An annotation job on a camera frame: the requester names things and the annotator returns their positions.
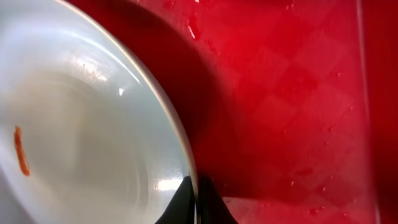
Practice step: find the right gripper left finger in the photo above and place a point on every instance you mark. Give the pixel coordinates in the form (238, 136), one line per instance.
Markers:
(181, 209)

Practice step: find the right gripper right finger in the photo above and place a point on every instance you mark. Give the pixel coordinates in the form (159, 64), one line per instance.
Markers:
(212, 208)

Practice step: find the white plate bottom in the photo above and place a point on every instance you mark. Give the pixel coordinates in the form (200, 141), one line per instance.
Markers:
(103, 142)

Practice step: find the red plastic tray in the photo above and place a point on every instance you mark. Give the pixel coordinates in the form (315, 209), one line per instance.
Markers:
(290, 106)

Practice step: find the orange stain on bottom plate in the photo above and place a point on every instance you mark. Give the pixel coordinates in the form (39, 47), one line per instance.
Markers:
(23, 164)

